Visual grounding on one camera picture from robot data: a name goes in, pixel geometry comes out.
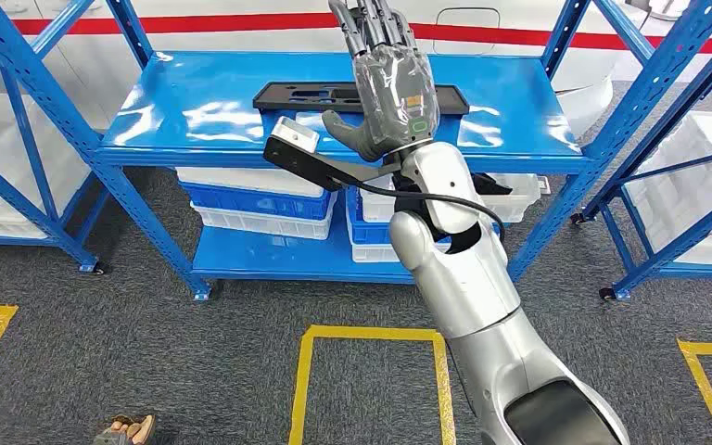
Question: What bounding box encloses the blue metal shelf rack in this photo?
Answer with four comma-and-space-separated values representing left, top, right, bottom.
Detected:
0, 0, 712, 302
570, 0, 712, 302
0, 36, 111, 274

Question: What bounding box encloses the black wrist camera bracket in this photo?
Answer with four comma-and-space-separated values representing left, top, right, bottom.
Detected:
262, 135, 410, 193

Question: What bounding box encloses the black plastic panel part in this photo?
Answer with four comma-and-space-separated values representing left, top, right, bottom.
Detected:
252, 81, 472, 118

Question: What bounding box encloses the red barrier belt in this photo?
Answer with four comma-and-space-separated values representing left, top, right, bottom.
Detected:
0, 13, 712, 57

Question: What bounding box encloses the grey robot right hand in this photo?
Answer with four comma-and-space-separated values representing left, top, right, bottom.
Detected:
321, 0, 441, 164

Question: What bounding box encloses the large white plastic bin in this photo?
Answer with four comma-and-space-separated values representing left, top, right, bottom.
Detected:
0, 92, 91, 207
625, 110, 712, 268

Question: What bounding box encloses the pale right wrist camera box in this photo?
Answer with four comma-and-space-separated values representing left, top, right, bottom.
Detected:
270, 116, 322, 155

